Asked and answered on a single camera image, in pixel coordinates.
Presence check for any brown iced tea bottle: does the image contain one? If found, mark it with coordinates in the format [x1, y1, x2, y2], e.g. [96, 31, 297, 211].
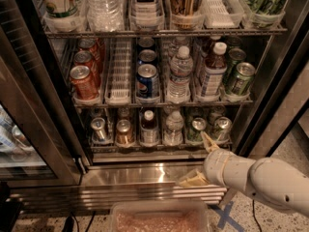
[198, 42, 227, 97]

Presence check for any rear orange soda can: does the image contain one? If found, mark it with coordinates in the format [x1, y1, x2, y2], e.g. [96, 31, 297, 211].
[77, 38, 102, 73]

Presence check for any green soda can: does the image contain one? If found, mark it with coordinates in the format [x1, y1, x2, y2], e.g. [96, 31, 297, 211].
[222, 47, 246, 84]
[225, 62, 255, 96]

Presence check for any empty white tray top shelf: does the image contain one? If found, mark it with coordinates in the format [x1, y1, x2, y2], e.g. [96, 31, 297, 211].
[201, 0, 244, 29]

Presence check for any brown tea bottle bottom shelf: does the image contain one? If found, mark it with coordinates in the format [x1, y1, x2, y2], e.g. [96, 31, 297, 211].
[141, 110, 158, 147]

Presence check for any green can bottom right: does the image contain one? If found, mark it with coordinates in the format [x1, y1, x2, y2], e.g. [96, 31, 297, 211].
[211, 117, 232, 142]

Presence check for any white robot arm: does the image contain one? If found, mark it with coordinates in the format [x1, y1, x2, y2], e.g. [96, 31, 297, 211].
[178, 132, 309, 217]

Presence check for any front green soda can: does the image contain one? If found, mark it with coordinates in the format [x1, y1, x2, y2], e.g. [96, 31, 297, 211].
[225, 62, 255, 96]

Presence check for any glass fridge door left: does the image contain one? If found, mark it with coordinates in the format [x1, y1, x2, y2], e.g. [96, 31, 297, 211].
[0, 0, 81, 188]

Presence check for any silver can bottom shelf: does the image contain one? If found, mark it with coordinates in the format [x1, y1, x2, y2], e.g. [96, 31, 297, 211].
[91, 117, 108, 141]

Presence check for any empty white tray middle shelf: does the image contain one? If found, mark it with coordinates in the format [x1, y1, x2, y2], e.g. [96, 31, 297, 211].
[104, 38, 131, 105]

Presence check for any blue tape cross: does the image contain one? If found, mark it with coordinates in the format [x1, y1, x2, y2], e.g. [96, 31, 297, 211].
[211, 201, 244, 232]

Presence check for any white green carton top left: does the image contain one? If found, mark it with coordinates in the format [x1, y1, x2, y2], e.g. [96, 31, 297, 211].
[36, 0, 85, 19]

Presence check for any rear green soda can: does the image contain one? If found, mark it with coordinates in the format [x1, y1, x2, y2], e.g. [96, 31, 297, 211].
[222, 47, 246, 84]

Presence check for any green can bottom left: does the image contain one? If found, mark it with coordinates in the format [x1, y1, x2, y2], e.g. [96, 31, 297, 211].
[186, 117, 207, 144]

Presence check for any large clear water bottle top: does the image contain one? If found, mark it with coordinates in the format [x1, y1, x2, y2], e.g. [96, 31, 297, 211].
[86, 0, 124, 32]

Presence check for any rear blue Pepsi can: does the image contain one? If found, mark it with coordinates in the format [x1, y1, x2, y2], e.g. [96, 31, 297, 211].
[137, 49, 157, 66]

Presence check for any black cable right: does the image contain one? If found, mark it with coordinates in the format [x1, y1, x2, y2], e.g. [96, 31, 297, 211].
[251, 199, 264, 232]

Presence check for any green patterned can top right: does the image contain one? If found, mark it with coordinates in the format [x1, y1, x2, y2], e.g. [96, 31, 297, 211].
[239, 0, 287, 30]

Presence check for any clear water bottle bottom shelf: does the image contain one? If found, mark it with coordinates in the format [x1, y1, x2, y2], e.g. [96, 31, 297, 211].
[163, 110, 184, 146]

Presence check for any clear water bottle middle shelf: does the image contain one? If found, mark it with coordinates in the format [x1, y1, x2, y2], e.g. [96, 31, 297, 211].
[167, 45, 193, 103]

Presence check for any blue pepsi can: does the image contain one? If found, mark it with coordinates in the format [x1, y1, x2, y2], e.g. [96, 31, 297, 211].
[137, 49, 157, 66]
[136, 64, 159, 99]

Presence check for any copper can bottom shelf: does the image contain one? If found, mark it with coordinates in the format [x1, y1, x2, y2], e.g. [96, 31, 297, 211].
[116, 119, 134, 145]

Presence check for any stainless fridge body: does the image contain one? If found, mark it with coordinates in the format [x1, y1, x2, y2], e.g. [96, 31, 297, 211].
[2, 0, 309, 213]

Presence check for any front orange soda can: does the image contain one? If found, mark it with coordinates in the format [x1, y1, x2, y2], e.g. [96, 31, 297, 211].
[70, 65, 98, 101]

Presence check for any front blue Pepsi can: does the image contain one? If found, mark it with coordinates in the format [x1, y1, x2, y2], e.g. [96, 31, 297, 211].
[136, 64, 159, 99]

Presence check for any orange soda can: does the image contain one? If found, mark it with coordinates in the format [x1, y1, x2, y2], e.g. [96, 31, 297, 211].
[70, 65, 98, 101]
[73, 50, 100, 87]
[77, 38, 102, 73]

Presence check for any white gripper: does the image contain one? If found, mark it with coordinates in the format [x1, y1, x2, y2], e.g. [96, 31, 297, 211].
[178, 131, 256, 192]

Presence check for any middle orange soda can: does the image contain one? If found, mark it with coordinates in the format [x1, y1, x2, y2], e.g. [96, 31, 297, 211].
[73, 50, 100, 87]

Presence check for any clear water bottle shelf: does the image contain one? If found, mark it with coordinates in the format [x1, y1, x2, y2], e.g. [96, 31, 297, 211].
[163, 110, 184, 146]
[167, 45, 193, 103]

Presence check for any clear plastic bin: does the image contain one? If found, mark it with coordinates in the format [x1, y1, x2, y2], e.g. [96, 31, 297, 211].
[108, 200, 210, 232]

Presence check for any empty white tray shelf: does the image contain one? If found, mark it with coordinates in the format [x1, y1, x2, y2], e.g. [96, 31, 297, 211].
[104, 38, 131, 105]
[201, 0, 244, 29]

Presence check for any white labelled bottle top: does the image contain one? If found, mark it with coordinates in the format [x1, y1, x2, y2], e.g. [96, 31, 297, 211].
[130, 0, 164, 30]

